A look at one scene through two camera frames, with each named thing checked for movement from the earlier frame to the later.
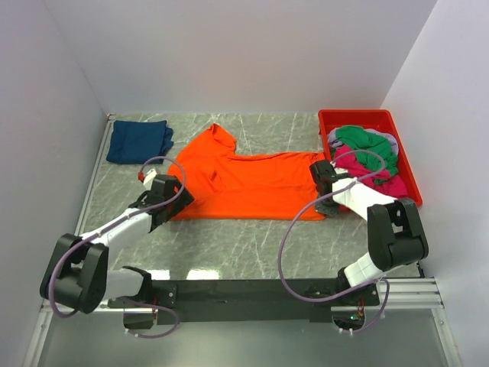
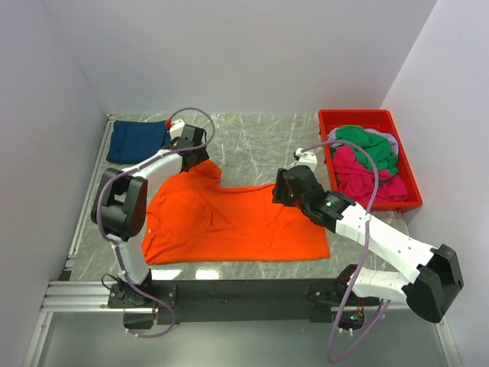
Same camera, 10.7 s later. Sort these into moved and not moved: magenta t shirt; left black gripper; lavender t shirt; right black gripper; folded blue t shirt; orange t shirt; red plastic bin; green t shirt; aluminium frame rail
Moved: left black gripper; right black gripper; orange t shirt
Not moved: lavender t shirt; folded blue t shirt; aluminium frame rail; magenta t shirt; green t shirt; red plastic bin
